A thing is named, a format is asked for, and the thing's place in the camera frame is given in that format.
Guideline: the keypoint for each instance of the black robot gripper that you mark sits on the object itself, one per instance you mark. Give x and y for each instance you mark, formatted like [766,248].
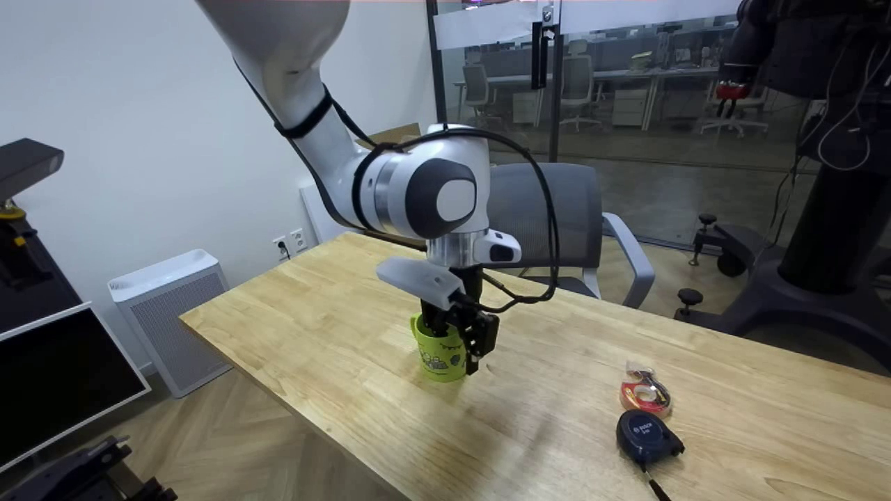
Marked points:
[469,287]

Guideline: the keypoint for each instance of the green printed mug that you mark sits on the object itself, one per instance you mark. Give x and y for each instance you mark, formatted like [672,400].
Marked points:
[440,357]

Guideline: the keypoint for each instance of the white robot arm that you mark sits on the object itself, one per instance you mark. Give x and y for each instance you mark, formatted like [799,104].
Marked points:
[398,191]

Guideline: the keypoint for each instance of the grey mesh office chair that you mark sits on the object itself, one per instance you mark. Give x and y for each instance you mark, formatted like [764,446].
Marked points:
[586,225]

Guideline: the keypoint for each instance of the black tape measure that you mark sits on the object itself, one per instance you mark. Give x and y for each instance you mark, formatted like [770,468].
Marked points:
[647,435]

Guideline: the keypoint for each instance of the black round knob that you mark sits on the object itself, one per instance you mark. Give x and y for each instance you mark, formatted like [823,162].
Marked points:
[689,300]

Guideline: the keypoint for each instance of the grey background office chair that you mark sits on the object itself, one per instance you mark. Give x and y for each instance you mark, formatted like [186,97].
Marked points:
[578,87]

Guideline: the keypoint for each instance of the black clamp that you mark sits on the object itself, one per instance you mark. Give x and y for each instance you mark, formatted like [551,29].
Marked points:
[720,243]

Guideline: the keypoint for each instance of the white air purifier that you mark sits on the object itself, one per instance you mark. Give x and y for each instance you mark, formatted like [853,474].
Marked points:
[175,315]

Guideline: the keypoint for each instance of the red office chair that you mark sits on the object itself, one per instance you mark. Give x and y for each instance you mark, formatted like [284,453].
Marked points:
[729,97]

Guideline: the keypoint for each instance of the black wheeled base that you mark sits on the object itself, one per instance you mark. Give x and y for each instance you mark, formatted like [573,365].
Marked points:
[85,474]

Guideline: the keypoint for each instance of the black computer monitor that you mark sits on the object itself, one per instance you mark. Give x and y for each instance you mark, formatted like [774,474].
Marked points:
[57,381]

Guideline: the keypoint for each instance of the black tilted equipment stand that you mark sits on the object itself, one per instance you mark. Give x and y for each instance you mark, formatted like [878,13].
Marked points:
[22,162]

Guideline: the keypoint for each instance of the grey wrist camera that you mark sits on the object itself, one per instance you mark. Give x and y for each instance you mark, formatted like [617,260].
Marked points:
[419,280]

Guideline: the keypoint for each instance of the white wall outlet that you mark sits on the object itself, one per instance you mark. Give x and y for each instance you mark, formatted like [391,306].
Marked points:
[281,248]
[299,242]

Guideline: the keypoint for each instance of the black glass door post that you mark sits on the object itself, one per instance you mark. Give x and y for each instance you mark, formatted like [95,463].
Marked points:
[555,122]

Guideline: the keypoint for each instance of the black pedestal column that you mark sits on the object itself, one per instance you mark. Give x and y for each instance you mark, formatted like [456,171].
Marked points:
[837,232]

